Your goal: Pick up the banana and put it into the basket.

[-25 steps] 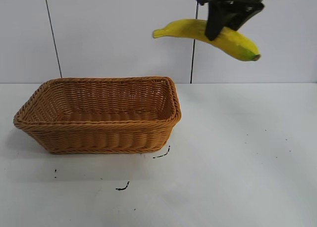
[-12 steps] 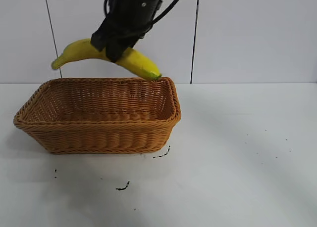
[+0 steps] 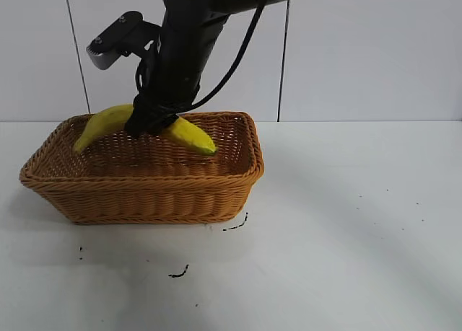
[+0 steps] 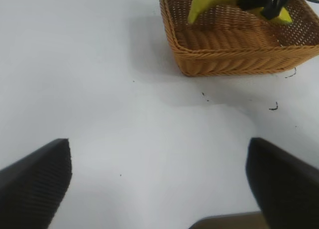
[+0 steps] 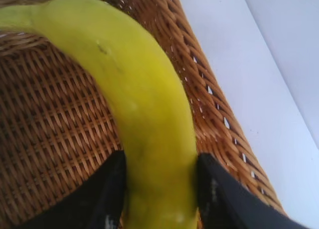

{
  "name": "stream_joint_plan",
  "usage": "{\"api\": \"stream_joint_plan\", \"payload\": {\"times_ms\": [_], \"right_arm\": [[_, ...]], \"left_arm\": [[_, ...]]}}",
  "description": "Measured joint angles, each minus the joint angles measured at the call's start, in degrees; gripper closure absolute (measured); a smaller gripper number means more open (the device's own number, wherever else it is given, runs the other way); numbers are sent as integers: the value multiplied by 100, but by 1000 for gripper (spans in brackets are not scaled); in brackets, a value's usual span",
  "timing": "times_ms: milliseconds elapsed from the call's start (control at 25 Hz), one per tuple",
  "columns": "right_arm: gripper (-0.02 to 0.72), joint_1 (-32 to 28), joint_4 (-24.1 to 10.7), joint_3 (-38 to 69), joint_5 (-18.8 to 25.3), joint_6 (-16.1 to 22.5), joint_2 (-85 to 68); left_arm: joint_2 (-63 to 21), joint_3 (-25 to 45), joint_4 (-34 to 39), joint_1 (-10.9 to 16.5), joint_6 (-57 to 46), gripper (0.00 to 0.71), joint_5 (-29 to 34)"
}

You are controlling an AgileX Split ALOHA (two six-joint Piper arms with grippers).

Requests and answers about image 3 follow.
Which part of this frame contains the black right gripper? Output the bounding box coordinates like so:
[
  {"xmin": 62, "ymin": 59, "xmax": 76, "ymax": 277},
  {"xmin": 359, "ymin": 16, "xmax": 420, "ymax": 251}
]
[{"xmin": 126, "ymin": 0, "xmax": 230, "ymax": 136}]

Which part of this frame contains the yellow banana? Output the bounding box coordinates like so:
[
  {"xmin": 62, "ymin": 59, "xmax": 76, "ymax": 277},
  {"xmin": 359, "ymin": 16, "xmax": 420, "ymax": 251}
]
[{"xmin": 73, "ymin": 104, "xmax": 219, "ymax": 156}]

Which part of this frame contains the brown wicker basket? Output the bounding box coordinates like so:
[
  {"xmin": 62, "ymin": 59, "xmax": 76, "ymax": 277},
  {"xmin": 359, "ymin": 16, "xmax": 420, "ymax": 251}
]
[{"xmin": 19, "ymin": 110, "xmax": 265, "ymax": 226}]

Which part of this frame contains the thin black camera cable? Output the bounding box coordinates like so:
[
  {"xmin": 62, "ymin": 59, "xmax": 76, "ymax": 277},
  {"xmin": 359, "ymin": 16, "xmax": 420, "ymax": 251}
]
[{"xmin": 134, "ymin": 38, "xmax": 162, "ymax": 98}]

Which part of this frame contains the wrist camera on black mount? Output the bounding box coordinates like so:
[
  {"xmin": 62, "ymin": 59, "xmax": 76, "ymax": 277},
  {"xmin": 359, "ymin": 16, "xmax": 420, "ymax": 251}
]
[{"xmin": 85, "ymin": 10, "xmax": 162, "ymax": 71}]

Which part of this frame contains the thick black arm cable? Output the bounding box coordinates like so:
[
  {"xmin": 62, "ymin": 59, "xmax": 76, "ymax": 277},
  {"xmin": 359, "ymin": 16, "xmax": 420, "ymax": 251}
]
[{"xmin": 176, "ymin": 0, "xmax": 267, "ymax": 112}]

